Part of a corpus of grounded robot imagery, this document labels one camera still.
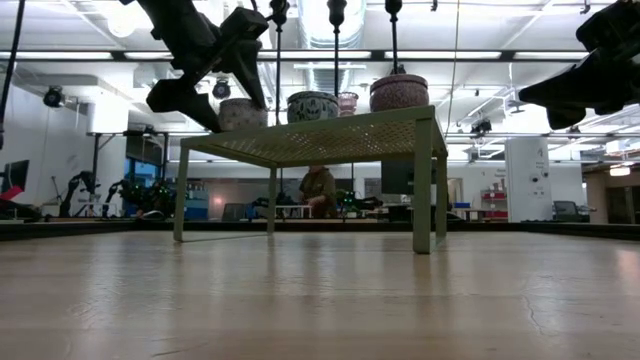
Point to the silver ventilation duct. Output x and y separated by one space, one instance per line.
315 25

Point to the blue cabinet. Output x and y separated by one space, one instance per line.
197 202

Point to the white dotted tealight bowl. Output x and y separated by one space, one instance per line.
240 117

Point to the black aluminium table frame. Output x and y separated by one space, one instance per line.
500 230

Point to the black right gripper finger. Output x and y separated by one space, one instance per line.
566 119
565 90

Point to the red shelf unit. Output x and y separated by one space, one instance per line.
492 202

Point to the black wall screen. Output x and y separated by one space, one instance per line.
395 177

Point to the white pillar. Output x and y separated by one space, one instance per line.
528 180

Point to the black office chair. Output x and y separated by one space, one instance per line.
566 210

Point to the green perforated metal shelf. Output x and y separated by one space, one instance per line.
325 140

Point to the pink speckled tealight bowl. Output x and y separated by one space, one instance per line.
399 93

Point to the black computer monitor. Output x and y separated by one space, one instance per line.
14 176

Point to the blue patterned tealight bowl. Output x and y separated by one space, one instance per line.
312 106

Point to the black background robot arm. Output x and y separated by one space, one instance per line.
360 202
75 187
140 196
270 201

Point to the black ceiling spotlight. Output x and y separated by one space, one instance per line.
221 90
52 96
481 127

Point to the pink glass candle holder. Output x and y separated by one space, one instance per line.
348 102

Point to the white hanging box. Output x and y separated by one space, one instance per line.
107 116

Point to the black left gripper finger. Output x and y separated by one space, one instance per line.
180 100
252 70

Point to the person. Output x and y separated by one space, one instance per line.
318 192

